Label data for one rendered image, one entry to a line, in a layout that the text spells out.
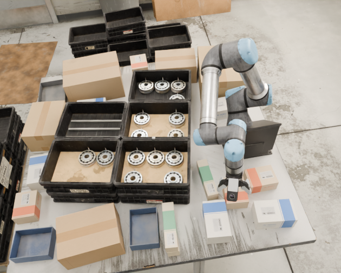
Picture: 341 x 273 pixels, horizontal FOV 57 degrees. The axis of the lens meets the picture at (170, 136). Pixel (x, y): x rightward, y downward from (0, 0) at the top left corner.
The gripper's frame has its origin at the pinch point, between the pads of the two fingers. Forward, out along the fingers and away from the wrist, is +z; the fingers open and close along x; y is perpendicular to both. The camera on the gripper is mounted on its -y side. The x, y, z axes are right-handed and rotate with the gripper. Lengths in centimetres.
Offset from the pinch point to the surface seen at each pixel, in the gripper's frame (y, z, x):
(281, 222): -0.5, 26.3, -23.8
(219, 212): -0.3, 21.9, 7.3
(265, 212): 3.0, 24.2, -15.9
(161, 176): 14.0, 15.5, 40.3
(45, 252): -33, 21, 95
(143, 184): 2.7, 4.6, 45.4
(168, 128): 49, 17, 43
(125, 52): 176, 60, 119
